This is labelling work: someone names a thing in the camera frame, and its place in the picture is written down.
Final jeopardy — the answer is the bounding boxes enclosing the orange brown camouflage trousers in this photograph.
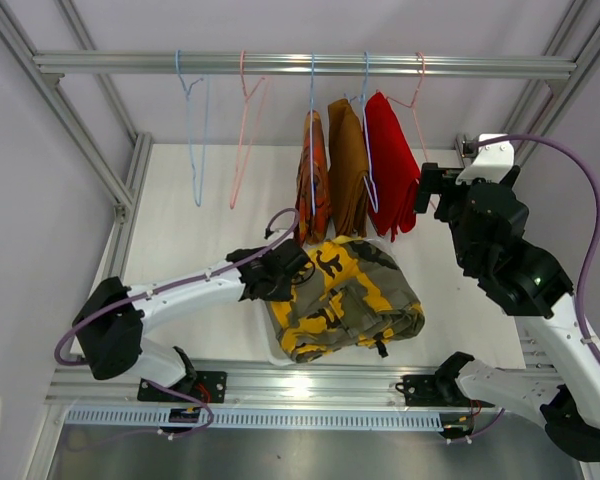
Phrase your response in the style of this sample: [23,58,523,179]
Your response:
[294,110,332,245]

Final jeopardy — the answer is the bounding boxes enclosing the yellow grey camouflage trousers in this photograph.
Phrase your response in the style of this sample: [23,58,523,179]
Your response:
[266,236,425,364]

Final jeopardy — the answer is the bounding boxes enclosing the blue hanger of orange camouflage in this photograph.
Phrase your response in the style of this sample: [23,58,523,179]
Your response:
[309,52,317,217]

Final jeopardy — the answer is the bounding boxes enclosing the pink hanger of yellow camouflage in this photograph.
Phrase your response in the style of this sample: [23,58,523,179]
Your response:
[229,50,270,210]

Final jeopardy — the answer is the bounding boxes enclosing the blue hanger of yellow trousers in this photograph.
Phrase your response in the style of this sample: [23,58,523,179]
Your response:
[174,49,211,208]

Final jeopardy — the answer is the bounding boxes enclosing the white plastic basket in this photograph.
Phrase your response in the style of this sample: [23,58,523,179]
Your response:
[256,301,295,368]

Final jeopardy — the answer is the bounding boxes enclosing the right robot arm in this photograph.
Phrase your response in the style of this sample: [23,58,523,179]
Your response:
[415,163,600,462]

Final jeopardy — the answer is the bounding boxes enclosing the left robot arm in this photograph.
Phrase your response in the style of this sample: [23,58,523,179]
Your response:
[72,240,315,401]

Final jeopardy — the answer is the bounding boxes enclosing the red trousers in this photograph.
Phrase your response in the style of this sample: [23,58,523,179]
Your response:
[365,92,421,242]

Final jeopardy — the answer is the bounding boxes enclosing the blue hanger of brown trousers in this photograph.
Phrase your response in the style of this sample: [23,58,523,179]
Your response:
[344,51,379,213]

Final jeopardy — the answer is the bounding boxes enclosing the pink hanger of red trousers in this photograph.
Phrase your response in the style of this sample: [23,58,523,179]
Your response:
[385,51,437,211]

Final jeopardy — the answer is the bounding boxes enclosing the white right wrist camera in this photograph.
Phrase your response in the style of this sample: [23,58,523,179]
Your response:
[456,134,514,185]

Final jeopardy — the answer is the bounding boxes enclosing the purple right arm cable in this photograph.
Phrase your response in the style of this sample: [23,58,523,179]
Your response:
[439,133,600,444]

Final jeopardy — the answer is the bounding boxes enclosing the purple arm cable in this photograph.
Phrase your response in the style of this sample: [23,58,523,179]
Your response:
[439,133,600,444]
[53,207,301,441]

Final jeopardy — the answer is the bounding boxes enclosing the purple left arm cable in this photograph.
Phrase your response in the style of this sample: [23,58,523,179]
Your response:
[53,207,301,441]

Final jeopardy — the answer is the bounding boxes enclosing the slotted cable duct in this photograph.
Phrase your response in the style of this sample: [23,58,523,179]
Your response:
[65,406,443,432]

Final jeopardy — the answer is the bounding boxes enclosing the aluminium frame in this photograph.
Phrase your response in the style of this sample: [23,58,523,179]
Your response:
[0,0,600,431]

